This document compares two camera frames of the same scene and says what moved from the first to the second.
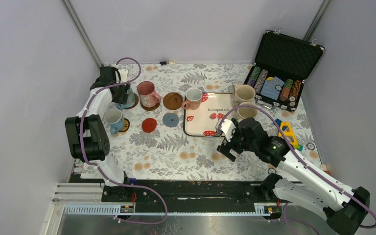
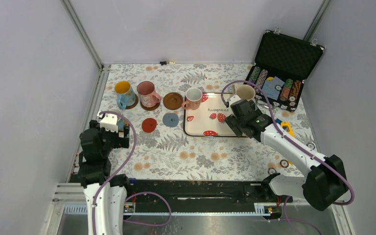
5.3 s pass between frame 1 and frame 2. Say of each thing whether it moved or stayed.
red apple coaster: stayed
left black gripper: moved
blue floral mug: stayed
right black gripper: moved
